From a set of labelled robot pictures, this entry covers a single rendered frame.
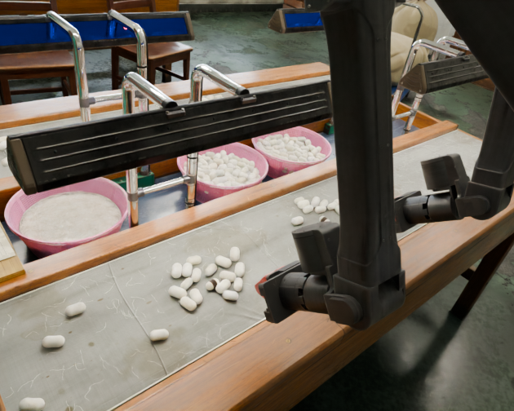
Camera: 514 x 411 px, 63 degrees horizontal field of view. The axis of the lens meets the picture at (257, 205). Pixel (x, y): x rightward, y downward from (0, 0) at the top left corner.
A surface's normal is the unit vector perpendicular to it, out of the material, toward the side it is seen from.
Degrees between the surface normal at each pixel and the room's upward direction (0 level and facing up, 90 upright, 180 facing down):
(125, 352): 0
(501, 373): 0
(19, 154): 58
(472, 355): 0
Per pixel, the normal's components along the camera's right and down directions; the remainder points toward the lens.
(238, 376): 0.14, -0.80
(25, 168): 0.61, 0.02
